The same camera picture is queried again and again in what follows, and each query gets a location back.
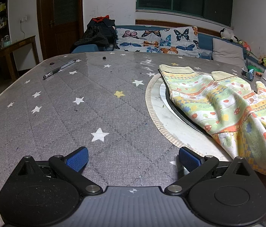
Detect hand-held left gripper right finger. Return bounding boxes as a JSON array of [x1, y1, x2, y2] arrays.
[[165, 147, 253, 196]]

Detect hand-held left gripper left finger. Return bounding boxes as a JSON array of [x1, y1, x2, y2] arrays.
[[17, 146, 103, 196]]

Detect patterned children's pants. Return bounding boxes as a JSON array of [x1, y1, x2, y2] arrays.
[[159, 64, 266, 181]]

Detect grey star tablecloth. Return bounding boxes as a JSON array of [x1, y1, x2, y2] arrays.
[[0, 51, 266, 227]]

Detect black pen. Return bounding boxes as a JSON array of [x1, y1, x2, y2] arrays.
[[43, 60, 77, 80]]

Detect grey pillow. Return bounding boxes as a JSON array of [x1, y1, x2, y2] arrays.
[[212, 38, 247, 65]]

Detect blue sofa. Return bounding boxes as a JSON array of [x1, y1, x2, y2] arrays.
[[71, 25, 266, 71]]

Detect butterfly print pillow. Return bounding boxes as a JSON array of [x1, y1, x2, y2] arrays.
[[115, 26, 200, 54]]

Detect pink plush toy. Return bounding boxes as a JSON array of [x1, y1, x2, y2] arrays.
[[238, 40, 251, 51]]

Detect black white plush toy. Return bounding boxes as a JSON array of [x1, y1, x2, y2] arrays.
[[220, 28, 239, 42]]

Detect wooden side table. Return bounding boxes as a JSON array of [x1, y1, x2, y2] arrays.
[[0, 35, 40, 97]]

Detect brown wooden door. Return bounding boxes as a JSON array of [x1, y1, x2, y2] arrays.
[[37, 0, 84, 61]]

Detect glass jar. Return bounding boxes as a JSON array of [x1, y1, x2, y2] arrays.
[[0, 35, 12, 49]]

